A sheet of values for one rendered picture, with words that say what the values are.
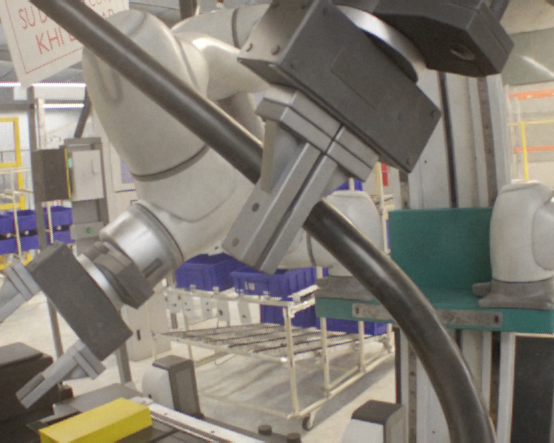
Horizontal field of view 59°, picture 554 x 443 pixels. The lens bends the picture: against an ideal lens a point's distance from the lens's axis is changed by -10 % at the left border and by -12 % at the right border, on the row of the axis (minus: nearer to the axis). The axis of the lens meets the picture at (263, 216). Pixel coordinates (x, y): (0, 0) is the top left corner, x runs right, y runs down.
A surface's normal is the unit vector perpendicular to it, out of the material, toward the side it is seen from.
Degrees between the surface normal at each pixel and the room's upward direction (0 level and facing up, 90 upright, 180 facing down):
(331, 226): 74
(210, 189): 101
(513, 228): 87
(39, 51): 90
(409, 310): 68
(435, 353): 54
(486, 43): 107
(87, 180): 90
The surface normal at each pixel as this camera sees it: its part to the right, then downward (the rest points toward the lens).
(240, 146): 0.04, -0.07
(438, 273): -0.65, 0.11
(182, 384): 0.74, -0.02
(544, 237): -0.44, 0.06
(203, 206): 0.56, 0.22
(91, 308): 0.54, 0.01
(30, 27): 0.96, -0.07
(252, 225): -0.71, -0.40
